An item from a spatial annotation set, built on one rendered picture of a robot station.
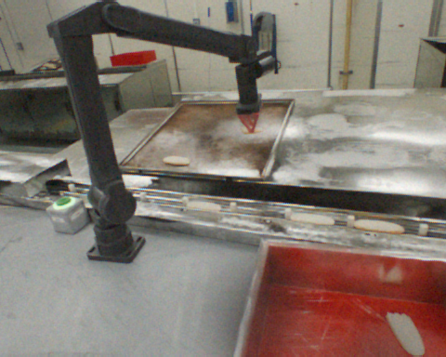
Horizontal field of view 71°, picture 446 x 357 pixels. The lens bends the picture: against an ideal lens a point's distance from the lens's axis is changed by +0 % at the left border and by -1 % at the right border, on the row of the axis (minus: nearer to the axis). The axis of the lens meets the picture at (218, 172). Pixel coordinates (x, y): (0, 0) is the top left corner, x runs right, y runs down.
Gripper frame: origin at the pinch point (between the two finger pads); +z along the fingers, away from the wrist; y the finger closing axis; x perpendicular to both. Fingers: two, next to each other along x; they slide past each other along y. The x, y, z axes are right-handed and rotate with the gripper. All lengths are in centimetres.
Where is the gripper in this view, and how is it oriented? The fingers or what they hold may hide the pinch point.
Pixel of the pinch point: (252, 127)
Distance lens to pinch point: 101.2
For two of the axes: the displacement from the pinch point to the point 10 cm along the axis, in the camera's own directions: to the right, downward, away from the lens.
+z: 1.7, 8.0, 5.7
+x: -9.6, -0.1, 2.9
